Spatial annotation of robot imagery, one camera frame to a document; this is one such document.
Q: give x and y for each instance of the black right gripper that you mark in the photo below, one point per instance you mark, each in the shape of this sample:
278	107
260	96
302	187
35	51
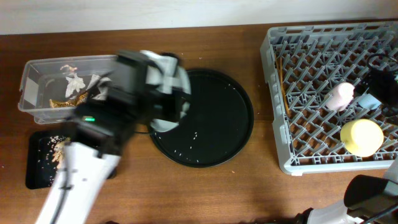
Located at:
382	81

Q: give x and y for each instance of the light blue cup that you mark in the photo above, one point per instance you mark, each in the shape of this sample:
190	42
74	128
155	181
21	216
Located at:
369	102

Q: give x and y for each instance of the pink cup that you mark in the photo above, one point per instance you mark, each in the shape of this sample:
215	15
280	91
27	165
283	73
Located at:
340	96

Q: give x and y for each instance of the yellow-green bowl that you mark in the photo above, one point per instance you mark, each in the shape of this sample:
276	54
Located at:
362	137

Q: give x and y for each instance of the wooden chopstick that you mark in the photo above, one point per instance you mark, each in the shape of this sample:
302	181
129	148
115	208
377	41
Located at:
277	67
280	71

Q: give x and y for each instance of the grey plate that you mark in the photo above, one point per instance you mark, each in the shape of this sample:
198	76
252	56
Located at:
173	78

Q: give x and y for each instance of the gold brown snack wrapper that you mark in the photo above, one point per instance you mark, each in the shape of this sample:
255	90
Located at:
81	98

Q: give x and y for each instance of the small white tissue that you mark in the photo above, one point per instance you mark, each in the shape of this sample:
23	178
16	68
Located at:
75	83

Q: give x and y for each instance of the food scraps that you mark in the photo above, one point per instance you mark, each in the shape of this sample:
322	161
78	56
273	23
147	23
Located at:
59	151

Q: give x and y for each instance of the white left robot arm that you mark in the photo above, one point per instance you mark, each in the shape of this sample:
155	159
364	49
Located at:
140	88

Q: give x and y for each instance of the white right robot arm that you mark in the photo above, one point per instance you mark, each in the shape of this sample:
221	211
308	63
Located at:
367	199

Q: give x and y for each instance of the grey dishwasher rack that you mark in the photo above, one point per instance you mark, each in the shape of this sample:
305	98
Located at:
314	60

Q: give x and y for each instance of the clear plastic waste bin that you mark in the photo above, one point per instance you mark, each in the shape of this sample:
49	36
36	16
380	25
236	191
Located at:
45	79

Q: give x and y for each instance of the round black serving tray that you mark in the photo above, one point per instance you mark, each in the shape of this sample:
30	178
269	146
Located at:
218	125

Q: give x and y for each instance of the large crumpled white paper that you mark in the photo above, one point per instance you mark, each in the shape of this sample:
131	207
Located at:
98	87

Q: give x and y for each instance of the black rectangular tray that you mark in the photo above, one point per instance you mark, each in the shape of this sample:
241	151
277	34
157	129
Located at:
31	172

